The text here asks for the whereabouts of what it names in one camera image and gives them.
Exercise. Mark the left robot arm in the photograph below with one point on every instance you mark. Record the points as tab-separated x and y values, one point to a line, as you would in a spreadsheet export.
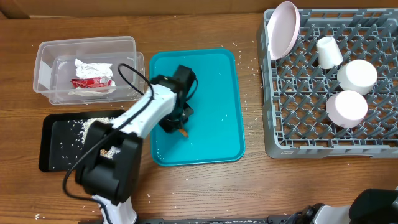
108	169

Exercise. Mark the white printed paper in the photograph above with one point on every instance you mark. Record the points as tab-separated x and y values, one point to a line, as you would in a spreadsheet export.
92	70

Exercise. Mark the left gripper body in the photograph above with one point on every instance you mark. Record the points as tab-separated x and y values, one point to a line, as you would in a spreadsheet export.
175	120

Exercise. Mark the carrot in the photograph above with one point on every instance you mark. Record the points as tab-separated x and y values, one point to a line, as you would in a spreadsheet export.
183	132

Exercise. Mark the small white plate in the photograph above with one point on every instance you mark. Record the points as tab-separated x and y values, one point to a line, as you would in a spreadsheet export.
347	109

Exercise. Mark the teal serving tray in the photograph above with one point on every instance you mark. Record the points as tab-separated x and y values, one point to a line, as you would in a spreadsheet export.
215	129

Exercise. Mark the white cup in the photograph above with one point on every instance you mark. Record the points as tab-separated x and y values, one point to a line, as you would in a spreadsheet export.
329	54

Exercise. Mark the grey dishwasher rack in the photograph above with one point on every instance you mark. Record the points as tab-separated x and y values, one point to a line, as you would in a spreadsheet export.
296	88

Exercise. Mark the red snack wrapper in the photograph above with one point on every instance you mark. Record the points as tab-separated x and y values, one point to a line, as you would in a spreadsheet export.
96	82

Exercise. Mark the black tray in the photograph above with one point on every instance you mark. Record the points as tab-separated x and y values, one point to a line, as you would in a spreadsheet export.
62	137

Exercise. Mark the brown food scrap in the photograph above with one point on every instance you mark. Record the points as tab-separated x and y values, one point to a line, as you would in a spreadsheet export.
103	152

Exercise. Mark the clear plastic bin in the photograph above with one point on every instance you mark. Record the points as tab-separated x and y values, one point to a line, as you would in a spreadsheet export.
55	67

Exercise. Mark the pile of white rice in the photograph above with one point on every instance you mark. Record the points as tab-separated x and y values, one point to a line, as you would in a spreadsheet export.
90	124

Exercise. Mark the large white plate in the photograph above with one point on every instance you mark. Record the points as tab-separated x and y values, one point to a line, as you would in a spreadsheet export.
283	29

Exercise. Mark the white bowl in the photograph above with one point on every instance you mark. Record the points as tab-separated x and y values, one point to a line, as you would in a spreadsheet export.
357	75

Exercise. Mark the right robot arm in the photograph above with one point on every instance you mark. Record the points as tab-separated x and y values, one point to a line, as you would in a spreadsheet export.
372	206

